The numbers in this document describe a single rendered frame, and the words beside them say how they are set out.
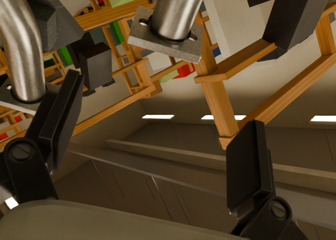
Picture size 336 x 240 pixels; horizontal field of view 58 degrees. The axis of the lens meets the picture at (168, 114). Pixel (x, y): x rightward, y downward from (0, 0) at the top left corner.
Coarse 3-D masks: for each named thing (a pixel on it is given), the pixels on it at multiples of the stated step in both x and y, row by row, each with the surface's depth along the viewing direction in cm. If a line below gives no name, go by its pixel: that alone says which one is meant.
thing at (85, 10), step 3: (102, 3) 863; (99, 6) 887; (102, 6) 838; (84, 9) 811; (87, 9) 815; (90, 9) 873; (78, 12) 845; (84, 12) 816; (87, 12) 815; (75, 15) 870; (78, 15) 857
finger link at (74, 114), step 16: (64, 80) 13; (80, 80) 14; (48, 96) 14; (64, 96) 13; (80, 96) 15; (48, 112) 13; (64, 112) 12; (32, 128) 12; (48, 128) 12; (64, 128) 13; (48, 144) 12; (64, 144) 14; (0, 160) 11; (48, 160) 12; (0, 176) 11; (0, 192) 11
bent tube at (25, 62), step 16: (0, 0) 21; (16, 0) 22; (0, 16) 22; (16, 16) 22; (32, 16) 24; (0, 32) 23; (16, 32) 23; (32, 32) 24; (16, 48) 24; (32, 48) 25; (16, 64) 26; (32, 64) 26; (16, 80) 27; (32, 80) 27; (0, 96) 29; (16, 96) 29; (32, 96) 29; (32, 112) 30
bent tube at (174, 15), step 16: (160, 0) 20; (176, 0) 20; (192, 0) 20; (144, 16) 23; (160, 16) 21; (176, 16) 20; (192, 16) 21; (144, 32) 22; (160, 32) 22; (176, 32) 21; (192, 32) 24; (160, 48) 22; (176, 48) 22; (192, 48) 22
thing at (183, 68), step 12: (108, 0) 491; (108, 24) 515; (204, 24) 676; (108, 36) 538; (144, 48) 533; (216, 48) 642; (120, 60) 552; (132, 60) 517; (168, 72) 558; (180, 72) 593; (192, 72) 602; (156, 84) 556; (144, 96) 538
